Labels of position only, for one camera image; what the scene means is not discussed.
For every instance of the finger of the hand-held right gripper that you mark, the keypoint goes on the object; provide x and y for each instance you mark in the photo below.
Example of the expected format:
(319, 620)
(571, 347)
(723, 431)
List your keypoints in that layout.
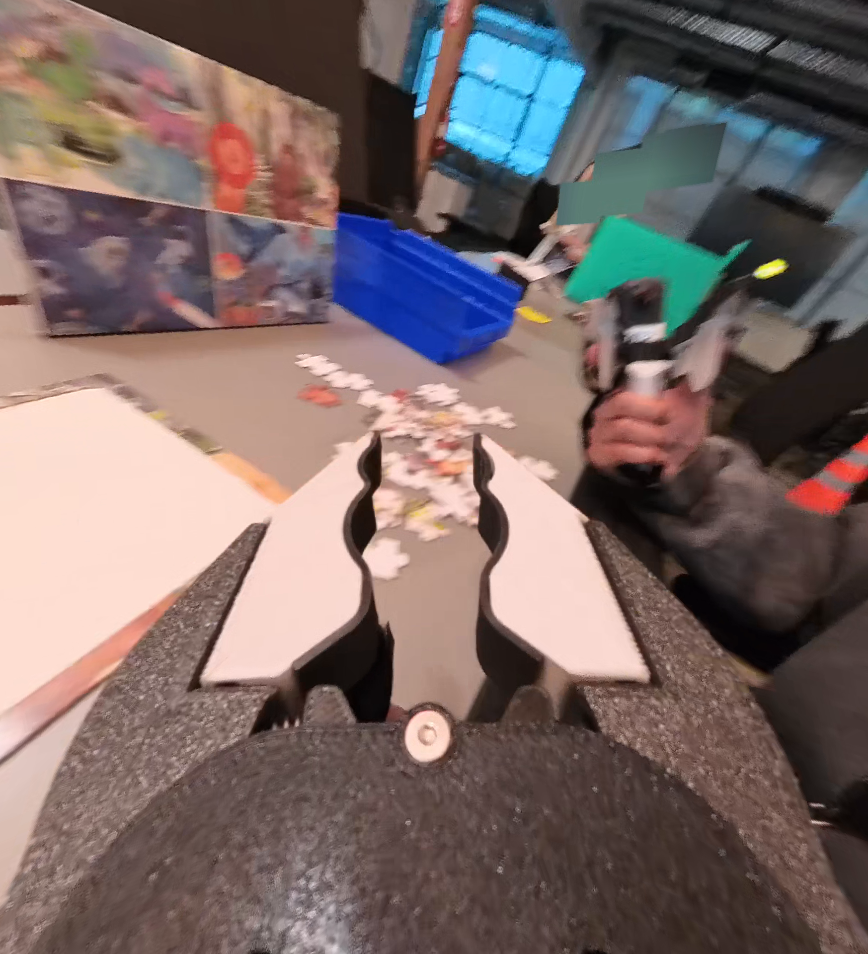
(713, 343)
(609, 343)

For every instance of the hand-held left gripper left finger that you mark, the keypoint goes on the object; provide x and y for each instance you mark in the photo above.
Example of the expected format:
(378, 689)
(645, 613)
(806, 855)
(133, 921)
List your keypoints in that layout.
(292, 596)

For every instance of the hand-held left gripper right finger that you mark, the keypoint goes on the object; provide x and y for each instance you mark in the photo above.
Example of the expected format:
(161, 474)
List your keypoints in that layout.
(568, 596)

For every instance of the pile of jigsaw pieces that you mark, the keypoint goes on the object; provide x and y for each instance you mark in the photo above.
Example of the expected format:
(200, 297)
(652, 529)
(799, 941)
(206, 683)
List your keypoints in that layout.
(434, 425)

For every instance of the animal jigsaw puzzle board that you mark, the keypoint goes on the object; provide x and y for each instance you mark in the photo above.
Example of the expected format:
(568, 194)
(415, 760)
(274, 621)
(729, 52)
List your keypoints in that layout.
(68, 522)

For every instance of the person's right forearm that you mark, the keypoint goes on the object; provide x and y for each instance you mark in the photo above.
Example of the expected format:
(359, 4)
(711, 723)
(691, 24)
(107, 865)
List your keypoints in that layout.
(739, 536)

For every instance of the grey desk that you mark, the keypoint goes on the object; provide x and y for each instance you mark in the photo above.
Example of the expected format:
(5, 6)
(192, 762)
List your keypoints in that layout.
(255, 358)

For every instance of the dark desk divider panel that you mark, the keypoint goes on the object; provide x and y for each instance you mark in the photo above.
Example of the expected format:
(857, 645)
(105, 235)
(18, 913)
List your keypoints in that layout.
(292, 59)

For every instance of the person's right hand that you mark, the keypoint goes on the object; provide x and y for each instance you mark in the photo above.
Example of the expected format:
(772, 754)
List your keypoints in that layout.
(642, 436)

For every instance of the small yellow object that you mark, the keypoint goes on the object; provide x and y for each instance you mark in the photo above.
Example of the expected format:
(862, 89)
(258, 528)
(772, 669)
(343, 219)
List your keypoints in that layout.
(534, 314)

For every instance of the orange grey striped cone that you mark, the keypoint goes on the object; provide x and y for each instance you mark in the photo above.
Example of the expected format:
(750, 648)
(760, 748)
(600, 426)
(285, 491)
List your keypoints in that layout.
(844, 469)

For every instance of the blue plastic bin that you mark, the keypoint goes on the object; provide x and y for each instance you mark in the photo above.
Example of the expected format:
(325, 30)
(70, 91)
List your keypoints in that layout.
(419, 298)

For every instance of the bright window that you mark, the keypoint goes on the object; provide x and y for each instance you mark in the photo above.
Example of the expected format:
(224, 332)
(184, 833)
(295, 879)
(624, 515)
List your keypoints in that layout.
(508, 104)

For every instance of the red-brown pole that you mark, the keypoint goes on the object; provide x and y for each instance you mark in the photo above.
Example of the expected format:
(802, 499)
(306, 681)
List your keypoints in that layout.
(441, 82)

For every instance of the person's dark jacket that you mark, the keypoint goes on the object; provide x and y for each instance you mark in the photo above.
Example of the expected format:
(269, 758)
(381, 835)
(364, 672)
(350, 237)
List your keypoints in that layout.
(851, 708)

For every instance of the colourful printed puzzle box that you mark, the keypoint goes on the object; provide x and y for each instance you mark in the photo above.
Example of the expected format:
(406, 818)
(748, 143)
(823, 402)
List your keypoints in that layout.
(143, 261)

